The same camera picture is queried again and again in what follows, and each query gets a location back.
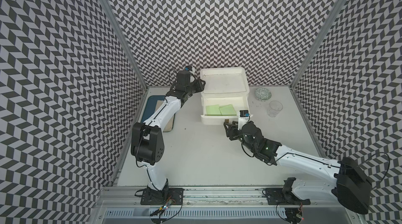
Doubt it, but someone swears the clear plastic cup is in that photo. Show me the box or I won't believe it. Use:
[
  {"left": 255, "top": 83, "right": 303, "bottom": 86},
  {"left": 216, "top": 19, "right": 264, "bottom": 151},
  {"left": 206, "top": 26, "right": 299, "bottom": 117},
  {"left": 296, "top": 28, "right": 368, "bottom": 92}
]
[{"left": 267, "top": 101, "right": 283, "bottom": 117}]

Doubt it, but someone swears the aluminium front rail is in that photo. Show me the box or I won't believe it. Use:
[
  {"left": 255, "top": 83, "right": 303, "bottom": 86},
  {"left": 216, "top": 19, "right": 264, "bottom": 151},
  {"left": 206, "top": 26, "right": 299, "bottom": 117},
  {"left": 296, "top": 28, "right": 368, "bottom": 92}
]
[{"left": 92, "top": 183, "right": 342, "bottom": 215}]

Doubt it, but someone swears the green sticky note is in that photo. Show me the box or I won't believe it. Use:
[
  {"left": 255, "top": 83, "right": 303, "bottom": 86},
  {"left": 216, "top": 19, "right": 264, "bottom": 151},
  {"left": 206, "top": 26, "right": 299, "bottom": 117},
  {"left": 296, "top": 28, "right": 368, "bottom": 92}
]
[
  {"left": 206, "top": 105, "right": 222, "bottom": 116},
  {"left": 220, "top": 104, "right": 237, "bottom": 116}
]

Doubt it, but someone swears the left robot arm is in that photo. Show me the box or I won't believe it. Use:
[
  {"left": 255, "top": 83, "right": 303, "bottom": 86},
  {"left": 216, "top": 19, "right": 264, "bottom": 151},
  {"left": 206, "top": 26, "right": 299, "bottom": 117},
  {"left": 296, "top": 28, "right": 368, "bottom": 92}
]
[{"left": 130, "top": 66, "right": 206, "bottom": 193}]

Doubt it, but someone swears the blue tray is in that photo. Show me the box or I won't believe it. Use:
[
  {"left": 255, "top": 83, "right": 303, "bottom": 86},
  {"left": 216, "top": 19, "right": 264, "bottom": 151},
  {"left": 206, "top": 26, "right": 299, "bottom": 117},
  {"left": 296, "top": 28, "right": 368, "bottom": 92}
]
[{"left": 140, "top": 95, "right": 175, "bottom": 133}]

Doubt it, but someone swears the white drawer cabinet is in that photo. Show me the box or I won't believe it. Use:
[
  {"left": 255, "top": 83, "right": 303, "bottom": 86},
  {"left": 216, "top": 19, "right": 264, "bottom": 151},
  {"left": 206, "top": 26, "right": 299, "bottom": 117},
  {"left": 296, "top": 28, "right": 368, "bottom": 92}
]
[{"left": 200, "top": 67, "right": 250, "bottom": 98}]

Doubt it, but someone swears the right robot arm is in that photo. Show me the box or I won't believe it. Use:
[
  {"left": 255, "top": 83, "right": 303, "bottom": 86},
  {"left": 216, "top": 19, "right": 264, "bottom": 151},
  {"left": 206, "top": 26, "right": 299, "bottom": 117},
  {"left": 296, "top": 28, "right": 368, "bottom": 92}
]
[{"left": 224, "top": 121, "right": 373, "bottom": 215}]

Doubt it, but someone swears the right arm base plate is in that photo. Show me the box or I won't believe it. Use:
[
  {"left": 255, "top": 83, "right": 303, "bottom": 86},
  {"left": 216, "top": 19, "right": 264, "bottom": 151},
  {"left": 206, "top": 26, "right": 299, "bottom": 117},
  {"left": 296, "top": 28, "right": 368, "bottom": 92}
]
[{"left": 262, "top": 187, "right": 311, "bottom": 206}]

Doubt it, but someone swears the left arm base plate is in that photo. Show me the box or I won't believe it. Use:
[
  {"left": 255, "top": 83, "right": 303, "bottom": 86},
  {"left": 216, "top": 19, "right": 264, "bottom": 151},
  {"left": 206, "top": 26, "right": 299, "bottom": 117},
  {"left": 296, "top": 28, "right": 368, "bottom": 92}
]
[{"left": 140, "top": 187, "right": 184, "bottom": 206}]

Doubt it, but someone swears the white top drawer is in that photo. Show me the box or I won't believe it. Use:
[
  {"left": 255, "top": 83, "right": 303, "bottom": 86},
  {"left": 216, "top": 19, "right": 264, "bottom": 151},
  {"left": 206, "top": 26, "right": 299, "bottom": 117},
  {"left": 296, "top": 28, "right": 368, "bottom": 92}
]
[{"left": 201, "top": 96, "right": 253, "bottom": 125}]

